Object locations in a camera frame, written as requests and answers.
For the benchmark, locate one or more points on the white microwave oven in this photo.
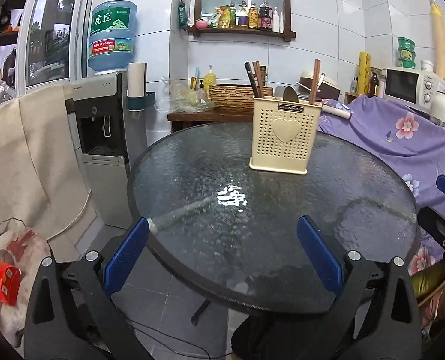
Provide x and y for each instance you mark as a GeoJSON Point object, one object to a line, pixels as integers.
{"type": "Point", "coordinates": [414, 88]}

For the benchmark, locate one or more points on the yellow rolled mat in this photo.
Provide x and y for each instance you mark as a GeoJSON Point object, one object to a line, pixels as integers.
{"type": "Point", "coordinates": [363, 74]}

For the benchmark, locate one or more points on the white water dispenser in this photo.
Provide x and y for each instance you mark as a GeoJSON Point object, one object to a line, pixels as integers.
{"type": "Point", "coordinates": [112, 137]}

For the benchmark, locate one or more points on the cream plastic utensil holder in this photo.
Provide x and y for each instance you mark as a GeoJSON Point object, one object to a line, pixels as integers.
{"type": "Point", "coordinates": [283, 135]}

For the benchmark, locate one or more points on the woven wicker basket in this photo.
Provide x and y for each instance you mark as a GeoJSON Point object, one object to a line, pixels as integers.
{"type": "Point", "coordinates": [232, 97]}

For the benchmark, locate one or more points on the paper cup stack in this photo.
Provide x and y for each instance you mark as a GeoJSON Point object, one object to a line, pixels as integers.
{"type": "Point", "coordinates": [137, 76]}

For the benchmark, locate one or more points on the brown wooden side table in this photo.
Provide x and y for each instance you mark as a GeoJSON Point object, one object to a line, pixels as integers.
{"type": "Point", "coordinates": [180, 120]}

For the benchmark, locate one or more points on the red and white bag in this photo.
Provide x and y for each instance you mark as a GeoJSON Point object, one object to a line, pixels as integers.
{"type": "Point", "coordinates": [21, 253]}

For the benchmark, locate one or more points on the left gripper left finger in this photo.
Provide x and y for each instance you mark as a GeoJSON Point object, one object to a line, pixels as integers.
{"type": "Point", "coordinates": [71, 314]}

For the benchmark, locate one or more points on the wooden wall shelf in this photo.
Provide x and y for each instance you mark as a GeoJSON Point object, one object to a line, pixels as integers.
{"type": "Point", "coordinates": [269, 18]}

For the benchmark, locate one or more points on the metal spoon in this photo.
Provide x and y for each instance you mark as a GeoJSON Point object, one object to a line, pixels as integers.
{"type": "Point", "coordinates": [290, 95]}

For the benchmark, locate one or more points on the purple floral cloth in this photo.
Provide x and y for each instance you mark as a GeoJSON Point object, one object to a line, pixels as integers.
{"type": "Point", "coordinates": [413, 146]}

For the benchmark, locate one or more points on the beige cloth cover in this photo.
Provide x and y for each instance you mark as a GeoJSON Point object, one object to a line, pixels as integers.
{"type": "Point", "coordinates": [41, 183]}

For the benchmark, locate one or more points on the green stacked cups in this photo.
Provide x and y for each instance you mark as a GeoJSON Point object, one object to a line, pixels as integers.
{"type": "Point", "coordinates": [405, 53]}

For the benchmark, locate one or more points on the round glass table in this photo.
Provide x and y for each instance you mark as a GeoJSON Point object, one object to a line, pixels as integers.
{"type": "Point", "coordinates": [229, 232]}

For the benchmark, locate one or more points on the blue water bottle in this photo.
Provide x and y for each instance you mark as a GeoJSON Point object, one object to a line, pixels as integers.
{"type": "Point", "coordinates": [111, 41]}

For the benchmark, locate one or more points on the yellow soap bottle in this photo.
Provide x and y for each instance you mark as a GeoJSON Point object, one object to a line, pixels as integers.
{"type": "Point", "coordinates": [209, 80]}

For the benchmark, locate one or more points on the clear plastic bag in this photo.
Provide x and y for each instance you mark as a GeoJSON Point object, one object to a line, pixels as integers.
{"type": "Point", "coordinates": [179, 97]}

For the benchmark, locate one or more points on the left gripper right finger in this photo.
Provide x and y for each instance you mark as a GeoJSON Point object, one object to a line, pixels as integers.
{"type": "Point", "coordinates": [374, 314]}

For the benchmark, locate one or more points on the black gold-banded chopstick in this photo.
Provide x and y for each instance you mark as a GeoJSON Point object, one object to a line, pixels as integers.
{"type": "Point", "coordinates": [252, 80]}

